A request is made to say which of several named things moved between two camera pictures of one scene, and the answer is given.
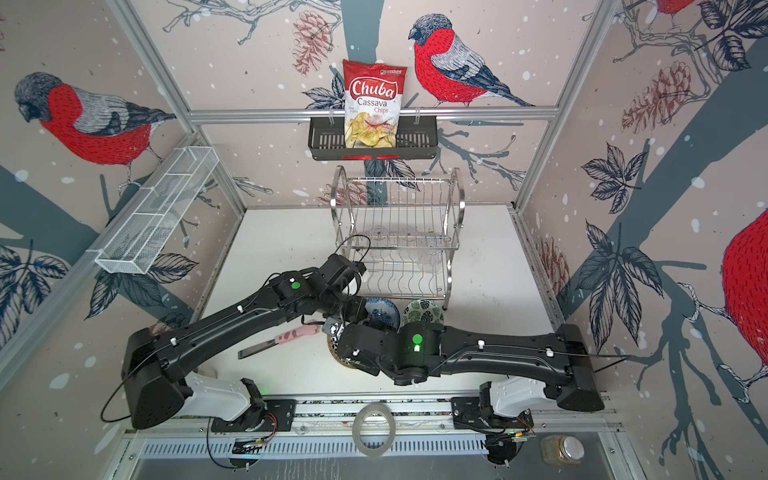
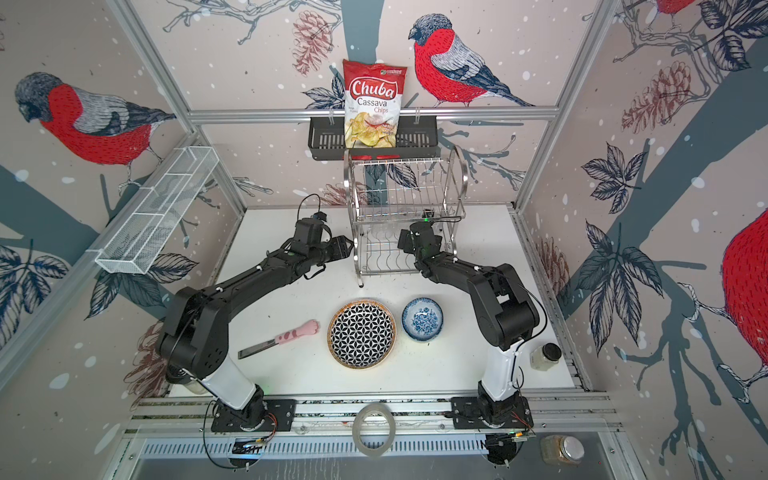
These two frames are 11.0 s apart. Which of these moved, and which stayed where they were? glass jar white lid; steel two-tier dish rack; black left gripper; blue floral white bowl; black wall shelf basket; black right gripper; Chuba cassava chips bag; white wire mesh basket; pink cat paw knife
Moved: steel two-tier dish rack; blue floral white bowl; black left gripper; black right gripper
Stayed: Chuba cassava chips bag; pink cat paw knife; white wire mesh basket; black wall shelf basket; glass jar white lid
